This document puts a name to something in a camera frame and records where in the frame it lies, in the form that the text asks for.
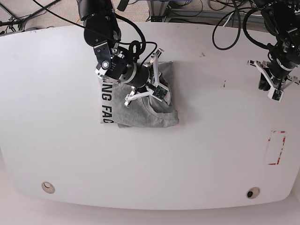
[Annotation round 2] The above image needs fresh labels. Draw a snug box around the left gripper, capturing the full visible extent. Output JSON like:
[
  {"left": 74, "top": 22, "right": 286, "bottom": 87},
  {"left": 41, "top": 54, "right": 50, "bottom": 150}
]
[{"left": 247, "top": 60, "right": 300, "bottom": 91}]

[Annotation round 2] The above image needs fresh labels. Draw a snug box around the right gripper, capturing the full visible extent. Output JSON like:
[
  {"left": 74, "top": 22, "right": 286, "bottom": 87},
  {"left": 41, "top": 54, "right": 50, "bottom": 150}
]
[{"left": 123, "top": 48, "right": 164, "bottom": 106}]

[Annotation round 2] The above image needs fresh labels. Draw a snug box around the grey printed T-shirt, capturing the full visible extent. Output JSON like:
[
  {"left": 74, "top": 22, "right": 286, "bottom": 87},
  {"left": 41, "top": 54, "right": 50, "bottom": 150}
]
[{"left": 96, "top": 60, "right": 180, "bottom": 129}]

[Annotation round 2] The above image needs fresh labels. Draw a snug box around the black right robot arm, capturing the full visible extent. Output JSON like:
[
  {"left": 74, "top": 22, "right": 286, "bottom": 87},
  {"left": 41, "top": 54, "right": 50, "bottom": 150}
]
[{"left": 77, "top": 0, "right": 169, "bottom": 106}]

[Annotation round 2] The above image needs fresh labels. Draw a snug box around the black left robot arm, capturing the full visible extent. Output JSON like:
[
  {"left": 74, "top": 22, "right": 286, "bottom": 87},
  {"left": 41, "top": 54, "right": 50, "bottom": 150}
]
[{"left": 215, "top": 0, "right": 300, "bottom": 100}]

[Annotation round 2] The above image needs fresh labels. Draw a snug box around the red tape rectangle marking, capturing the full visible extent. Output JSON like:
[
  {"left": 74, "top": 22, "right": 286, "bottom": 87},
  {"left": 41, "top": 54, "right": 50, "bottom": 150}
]
[{"left": 266, "top": 130, "right": 286, "bottom": 165}]

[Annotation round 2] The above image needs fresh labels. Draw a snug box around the open table grommet hole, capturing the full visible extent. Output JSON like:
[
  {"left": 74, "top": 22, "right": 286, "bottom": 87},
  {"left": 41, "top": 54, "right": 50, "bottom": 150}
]
[{"left": 246, "top": 187, "right": 260, "bottom": 199}]

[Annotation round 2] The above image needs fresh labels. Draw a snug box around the black tripod stand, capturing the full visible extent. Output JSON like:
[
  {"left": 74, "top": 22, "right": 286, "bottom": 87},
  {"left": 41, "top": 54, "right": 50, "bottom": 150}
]
[{"left": 0, "top": 0, "right": 60, "bottom": 36}]

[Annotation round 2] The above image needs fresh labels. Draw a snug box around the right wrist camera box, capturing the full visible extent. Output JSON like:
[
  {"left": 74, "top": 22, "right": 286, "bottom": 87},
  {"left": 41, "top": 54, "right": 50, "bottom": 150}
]
[{"left": 152, "top": 85, "right": 169, "bottom": 101}]

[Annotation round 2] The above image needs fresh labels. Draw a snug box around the aluminium frame stand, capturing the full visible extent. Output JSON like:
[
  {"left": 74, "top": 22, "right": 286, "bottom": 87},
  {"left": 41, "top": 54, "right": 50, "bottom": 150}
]
[{"left": 147, "top": 0, "right": 270, "bottom": 26}]

